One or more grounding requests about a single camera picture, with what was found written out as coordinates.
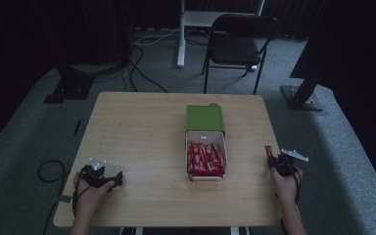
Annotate person's left hand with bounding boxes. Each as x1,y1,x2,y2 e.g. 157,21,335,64
73,171,116,213

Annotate single red snack bar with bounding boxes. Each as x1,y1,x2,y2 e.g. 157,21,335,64
263,145,275,162

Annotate black floor cables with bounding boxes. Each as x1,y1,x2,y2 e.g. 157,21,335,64
120,43,169,94

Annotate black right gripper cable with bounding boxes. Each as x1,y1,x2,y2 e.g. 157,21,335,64
287,164,303,205

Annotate white floor cable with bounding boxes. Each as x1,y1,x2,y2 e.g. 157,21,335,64
132,27,181,47

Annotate black stand with flat base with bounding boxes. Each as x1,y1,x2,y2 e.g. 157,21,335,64
43,0,131,105

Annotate white desk frame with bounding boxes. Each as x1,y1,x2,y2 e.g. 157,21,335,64
176,0,265,69

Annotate white drawer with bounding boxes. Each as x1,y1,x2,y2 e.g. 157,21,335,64
184,129,229,182

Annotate small black strip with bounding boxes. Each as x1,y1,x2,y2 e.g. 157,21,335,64
72,119,83,137

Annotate black slanted stand with bolted base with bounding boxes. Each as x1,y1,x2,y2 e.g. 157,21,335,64
279,48,327,113

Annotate black folding chair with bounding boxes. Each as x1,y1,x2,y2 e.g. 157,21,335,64
201,13,279,96

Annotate pile of red snack packets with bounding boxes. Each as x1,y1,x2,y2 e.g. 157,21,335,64
186,142,227,183

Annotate person's right hand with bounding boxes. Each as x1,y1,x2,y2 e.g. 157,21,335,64
270,165,305,204

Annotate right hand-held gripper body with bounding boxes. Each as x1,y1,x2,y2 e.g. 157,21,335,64
269,148,309,178

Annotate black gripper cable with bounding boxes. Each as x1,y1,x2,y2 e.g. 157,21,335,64
287,164,303,205
71,169,91,218

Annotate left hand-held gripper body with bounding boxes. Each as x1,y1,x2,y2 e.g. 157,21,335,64
79,157,116,189

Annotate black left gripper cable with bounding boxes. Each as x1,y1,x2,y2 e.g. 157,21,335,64
71,169,91,218

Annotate black floor cable loop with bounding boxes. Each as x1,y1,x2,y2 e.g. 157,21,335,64
37,159,67,235

